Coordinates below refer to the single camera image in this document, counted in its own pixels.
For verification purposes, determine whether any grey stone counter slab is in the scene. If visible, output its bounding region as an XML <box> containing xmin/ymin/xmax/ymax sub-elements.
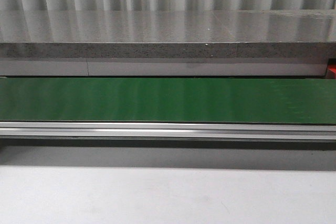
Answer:
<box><xmin>0</xmin><ymin>10</ymin><xmax>336</xmax><ymax>78</ymax></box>

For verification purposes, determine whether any aluminium conveyor side rail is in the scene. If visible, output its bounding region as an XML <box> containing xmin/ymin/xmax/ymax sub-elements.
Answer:
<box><xmin>1</xmin><ymin>122</ymin><xmax>335</xmax><ymax>142</ymax></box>

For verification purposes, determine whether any green conveyor belt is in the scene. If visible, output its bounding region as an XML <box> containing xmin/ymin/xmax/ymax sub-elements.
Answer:
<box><xmin>1</xmin><ymin>77</ymin><xmax>335</xmax><ymax>124</ymax></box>

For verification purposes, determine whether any red box at right edge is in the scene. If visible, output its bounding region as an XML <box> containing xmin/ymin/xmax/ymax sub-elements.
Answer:
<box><xmin>326</xmin><ymin>64</ymin><xmax>336</xmax><ymax>79</ymax></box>

